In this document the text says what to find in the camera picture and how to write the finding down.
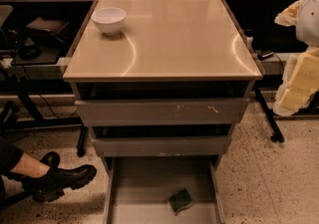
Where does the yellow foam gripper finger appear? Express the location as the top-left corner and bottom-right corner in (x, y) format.
(273, 48), (319, 116)
(274, 0), (301, 27)

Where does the green and yellow sponge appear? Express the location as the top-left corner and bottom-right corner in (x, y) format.
(167, 189), (192, 215)

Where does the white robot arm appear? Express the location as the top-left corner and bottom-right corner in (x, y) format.
(273, 0), (319, 116)

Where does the grey top drawer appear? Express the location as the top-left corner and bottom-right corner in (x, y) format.
(76, 98), (249, 126)

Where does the grey open bottom drawer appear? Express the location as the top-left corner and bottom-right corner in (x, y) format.
(102, 156), (225, 224)

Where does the grey drawer cabinet with counter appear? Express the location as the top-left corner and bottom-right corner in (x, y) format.
(62, 0), (264, 224)

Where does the black table leg right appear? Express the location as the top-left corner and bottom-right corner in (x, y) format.
(254, 89), (285, 142)

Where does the black table leg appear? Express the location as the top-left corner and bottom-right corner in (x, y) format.
(254, 89), (285, 142)
(77, 126), (88, 157)

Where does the white ceramic bowl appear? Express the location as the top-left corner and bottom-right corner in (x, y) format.
(91, 7), (127, 35)

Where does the black table leg left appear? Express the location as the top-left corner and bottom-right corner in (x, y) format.
(77, 126), (88, 157)

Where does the black device on left shelf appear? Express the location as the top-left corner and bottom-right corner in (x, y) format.
(11, 17), (70, 66)

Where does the black shoe behind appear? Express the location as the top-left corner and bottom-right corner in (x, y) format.
(5, 151), (60, 181)

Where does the black chunky shoe front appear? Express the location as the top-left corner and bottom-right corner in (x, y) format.
(22, 164), (97, 202)

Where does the person's leg in black trousers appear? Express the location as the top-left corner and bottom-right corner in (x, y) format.
(0, 139), (52, 193)

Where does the small black adapter with cable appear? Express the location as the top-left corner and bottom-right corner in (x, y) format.
(257, 50), (274, 61)

